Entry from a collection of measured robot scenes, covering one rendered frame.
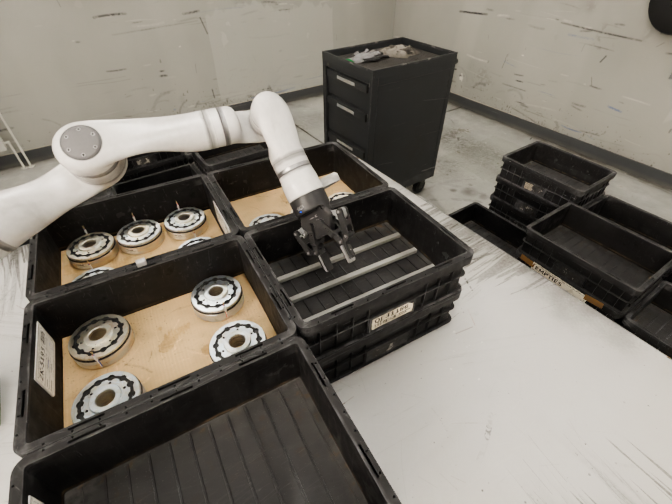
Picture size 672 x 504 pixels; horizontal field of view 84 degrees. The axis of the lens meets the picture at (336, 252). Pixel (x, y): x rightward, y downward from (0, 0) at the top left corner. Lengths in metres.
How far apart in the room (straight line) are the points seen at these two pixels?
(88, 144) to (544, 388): 0.97
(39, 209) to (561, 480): 1.00
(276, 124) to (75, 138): 0.32
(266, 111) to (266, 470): 0.59
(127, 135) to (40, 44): 2.95
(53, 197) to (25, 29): 2.90
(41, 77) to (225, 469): 3.35
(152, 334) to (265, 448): 0.33
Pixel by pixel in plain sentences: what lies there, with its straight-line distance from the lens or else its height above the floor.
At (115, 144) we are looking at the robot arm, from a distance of 0.73.
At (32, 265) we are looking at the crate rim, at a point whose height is 0.93.
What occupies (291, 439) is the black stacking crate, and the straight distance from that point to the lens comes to 0.66.
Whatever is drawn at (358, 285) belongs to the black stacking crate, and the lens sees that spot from 0.84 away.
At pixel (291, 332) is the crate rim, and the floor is 0.93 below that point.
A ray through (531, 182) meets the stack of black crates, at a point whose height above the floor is 0.53.
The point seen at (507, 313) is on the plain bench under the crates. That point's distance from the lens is 1.04.
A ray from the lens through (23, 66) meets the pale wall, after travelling 3.68.
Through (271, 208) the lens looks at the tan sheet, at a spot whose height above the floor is 0.83.
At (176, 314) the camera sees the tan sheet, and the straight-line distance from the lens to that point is 0.85.
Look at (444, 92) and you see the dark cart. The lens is 2.44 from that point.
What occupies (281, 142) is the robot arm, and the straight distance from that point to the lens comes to 0.73.
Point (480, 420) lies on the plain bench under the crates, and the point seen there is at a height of 0.70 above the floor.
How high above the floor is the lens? 1.44
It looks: 42 degrees down
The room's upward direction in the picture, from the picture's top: straight up
